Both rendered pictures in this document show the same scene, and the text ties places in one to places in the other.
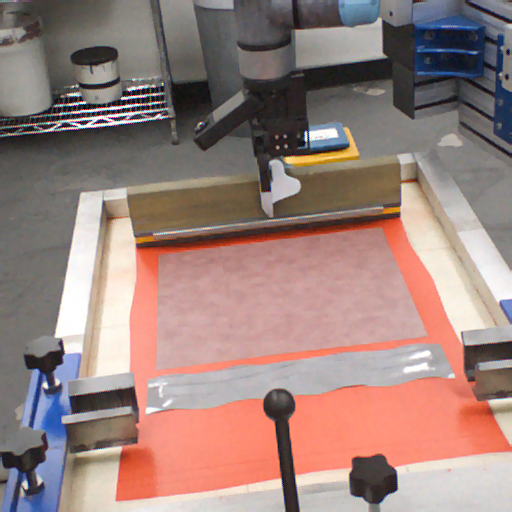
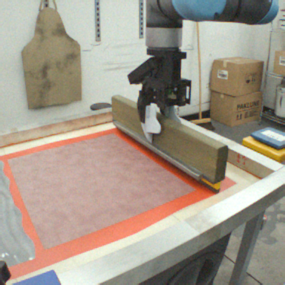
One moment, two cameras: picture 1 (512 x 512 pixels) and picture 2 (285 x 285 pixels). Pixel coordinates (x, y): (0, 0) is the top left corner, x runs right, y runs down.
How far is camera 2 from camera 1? 1.20 m
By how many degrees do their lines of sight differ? 52
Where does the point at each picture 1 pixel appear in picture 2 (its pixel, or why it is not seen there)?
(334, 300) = (83, 196)
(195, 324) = (47, 158)
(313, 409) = not seen: outside the picture
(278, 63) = (154, 37)
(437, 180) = (259, 186)
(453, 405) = not seen: outside the picture
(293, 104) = (165, 71)
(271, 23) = (151, 9)
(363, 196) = (194, 161)
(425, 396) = not seen: outside the picture
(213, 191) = (133, 111)
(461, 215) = (214, 214)
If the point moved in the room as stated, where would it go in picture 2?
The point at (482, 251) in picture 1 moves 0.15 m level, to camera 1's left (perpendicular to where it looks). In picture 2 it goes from (156, 243) to (107, 189)
